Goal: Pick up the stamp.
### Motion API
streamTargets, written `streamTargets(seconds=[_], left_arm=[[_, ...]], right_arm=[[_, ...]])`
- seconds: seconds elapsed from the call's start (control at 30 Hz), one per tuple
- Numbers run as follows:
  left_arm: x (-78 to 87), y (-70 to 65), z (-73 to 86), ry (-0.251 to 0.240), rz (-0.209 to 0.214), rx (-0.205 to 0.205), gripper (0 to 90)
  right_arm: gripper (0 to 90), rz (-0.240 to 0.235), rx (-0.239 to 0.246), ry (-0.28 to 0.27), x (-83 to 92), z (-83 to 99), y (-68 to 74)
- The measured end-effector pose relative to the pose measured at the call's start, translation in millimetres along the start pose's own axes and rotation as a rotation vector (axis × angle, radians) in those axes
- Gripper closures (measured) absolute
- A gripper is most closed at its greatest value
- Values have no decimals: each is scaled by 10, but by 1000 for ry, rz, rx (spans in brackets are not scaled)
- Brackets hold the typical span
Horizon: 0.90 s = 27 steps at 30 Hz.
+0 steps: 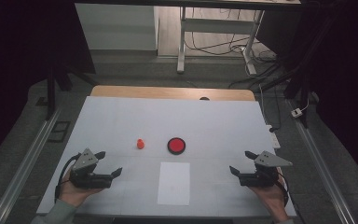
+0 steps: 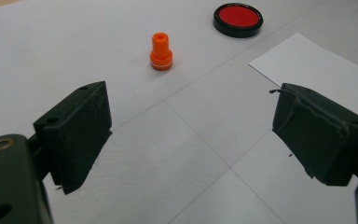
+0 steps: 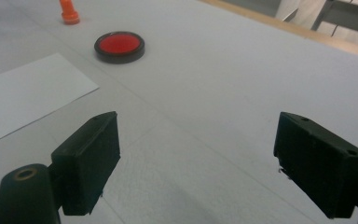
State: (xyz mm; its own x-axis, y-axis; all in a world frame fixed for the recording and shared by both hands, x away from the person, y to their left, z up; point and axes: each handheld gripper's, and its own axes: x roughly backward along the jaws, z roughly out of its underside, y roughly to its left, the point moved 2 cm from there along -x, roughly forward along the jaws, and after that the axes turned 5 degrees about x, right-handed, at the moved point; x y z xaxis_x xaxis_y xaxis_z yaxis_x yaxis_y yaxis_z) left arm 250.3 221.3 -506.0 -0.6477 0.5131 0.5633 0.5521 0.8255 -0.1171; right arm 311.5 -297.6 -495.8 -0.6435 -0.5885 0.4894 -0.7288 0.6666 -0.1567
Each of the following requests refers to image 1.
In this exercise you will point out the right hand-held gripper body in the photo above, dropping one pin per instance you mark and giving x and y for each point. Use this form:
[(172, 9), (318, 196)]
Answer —
[(261, 179)]

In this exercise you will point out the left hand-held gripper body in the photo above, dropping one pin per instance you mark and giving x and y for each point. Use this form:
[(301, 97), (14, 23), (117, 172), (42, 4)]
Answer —
[(87, 179)]

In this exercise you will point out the small orange bottle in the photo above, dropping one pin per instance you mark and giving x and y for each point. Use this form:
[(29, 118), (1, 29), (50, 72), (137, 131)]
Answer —
[(140, 145)]

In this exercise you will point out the orange bottle cap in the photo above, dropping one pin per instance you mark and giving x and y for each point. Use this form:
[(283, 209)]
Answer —
[(140, 140)]

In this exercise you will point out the round red ink pad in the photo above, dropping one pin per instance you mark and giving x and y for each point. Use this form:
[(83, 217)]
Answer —
[(176, 145)]

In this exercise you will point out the person's left hand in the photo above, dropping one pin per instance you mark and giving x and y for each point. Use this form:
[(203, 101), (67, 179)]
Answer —
[(71, 195)]

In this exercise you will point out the white power strip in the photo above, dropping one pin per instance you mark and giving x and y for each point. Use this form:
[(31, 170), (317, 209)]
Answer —
[(274, 138)]

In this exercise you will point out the white paper sheet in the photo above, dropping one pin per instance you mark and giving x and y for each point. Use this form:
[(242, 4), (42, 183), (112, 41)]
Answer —
[(174, 183)]

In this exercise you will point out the small white adapter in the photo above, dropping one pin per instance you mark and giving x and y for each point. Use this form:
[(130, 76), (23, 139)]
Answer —
[(296, 112)]

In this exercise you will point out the black stand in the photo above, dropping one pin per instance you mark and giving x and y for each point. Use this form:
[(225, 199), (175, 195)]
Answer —
[(51, 93), (304, 84)]

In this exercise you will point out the white panel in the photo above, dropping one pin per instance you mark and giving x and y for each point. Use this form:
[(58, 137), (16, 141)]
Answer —
[(118, 28)]

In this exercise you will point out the dark curtain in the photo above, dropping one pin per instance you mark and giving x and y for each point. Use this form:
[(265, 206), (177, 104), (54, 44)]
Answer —
[(354, 62), (18, 46)]

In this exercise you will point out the aluminium floor rail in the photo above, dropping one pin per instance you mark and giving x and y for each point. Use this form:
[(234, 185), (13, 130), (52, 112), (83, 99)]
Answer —
[(28, 155), (320, 161)]

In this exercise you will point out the desk with white frame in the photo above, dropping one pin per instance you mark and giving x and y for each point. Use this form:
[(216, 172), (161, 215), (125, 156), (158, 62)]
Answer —
[(217, 25)]

